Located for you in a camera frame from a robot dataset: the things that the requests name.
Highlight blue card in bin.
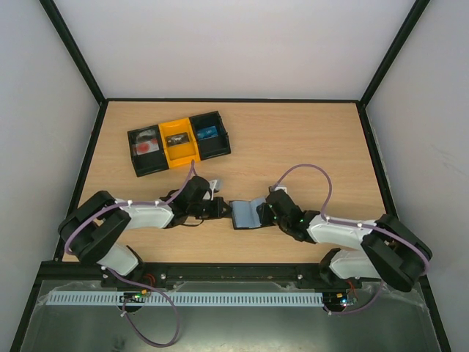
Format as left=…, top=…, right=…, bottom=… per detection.
left=196, top=125, right=218, bottom=140

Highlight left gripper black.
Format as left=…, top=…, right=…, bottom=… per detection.
left=188, top=197, right=232, bottom=220

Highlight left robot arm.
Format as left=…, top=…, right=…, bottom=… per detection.
left=58, top=176, right=232, bottom=279

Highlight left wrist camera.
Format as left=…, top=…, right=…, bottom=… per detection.
left=204, top=179, right=222, bottom=200

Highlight black card holder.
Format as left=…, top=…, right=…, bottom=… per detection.
left=229, top=197, right=265, bottom=230

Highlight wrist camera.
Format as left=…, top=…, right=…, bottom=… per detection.
left=269, top=185, right=288, bottom=194
left=204, top=179, right=222, bottom=200

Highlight yellow bin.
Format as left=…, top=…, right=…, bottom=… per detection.
left=158, top=117, right=201, bottom=169

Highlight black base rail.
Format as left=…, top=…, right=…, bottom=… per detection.
left=38, top=260, right=428, bottom=294

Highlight black cage frame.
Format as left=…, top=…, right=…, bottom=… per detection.
left=9, top=0, right=469, bottom=352

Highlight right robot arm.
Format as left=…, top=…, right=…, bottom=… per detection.
left=256, top=189, right=432, bottom=292

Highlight dark picture card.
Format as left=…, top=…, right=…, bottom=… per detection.
left=166, top=132, right=190, bottom=147

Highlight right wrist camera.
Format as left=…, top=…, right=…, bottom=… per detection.
left=269, top=185, right=288, bottom=194

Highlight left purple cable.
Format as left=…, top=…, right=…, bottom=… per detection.
left=64, top=159, right=199, bottom=346

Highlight light blue cable duct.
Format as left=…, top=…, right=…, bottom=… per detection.
left=45, top=291, right=323, bottom=307

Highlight red white card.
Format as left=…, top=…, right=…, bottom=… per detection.
left=135, top=129, right=160, bottom=155

